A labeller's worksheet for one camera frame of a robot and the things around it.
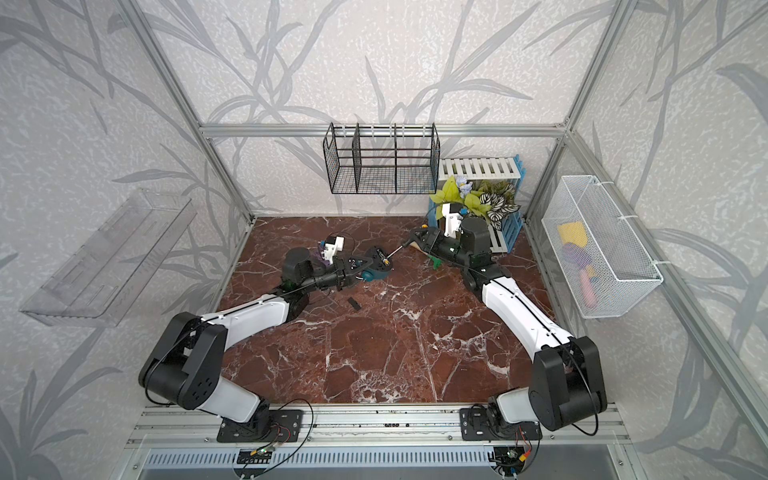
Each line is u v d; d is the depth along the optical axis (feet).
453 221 2.41
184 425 2.47
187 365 1.45
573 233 2.91
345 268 2.42
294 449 2.33
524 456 2.28
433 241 2.27
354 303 3.16
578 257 2.70
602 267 2.05
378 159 3.46
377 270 2.57
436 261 3.48
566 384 1.35
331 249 2.62
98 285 2.11
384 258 2.63
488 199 2.86
